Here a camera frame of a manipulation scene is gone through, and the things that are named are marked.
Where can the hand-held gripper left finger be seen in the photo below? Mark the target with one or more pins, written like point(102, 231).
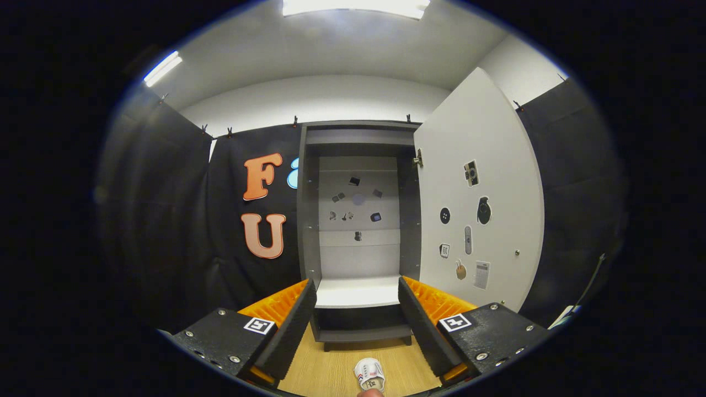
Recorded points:
point(292, 331)

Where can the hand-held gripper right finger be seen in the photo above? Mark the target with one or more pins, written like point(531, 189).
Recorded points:
point(424, 331)

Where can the white shoe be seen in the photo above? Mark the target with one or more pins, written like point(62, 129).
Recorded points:
point(368, 372)

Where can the grey shoe cabinet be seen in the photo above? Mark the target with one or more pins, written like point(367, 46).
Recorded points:
point(358, 259)

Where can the beige shoe cabinet door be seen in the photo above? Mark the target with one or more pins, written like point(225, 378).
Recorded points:
point(496, 165)

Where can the white flat object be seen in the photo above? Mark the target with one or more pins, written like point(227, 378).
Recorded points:
point(563, 317)

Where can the black backdrop cloth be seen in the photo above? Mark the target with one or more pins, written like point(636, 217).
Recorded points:
point(165, 220)

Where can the row of black cloth clips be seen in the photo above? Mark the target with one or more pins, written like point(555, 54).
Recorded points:
point(295, 120)

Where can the narrow ceiling light strip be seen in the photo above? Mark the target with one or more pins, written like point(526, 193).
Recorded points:
point(162, 68)

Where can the large ceiling light panel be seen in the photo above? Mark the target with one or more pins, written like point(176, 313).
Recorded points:
point(353, 5)

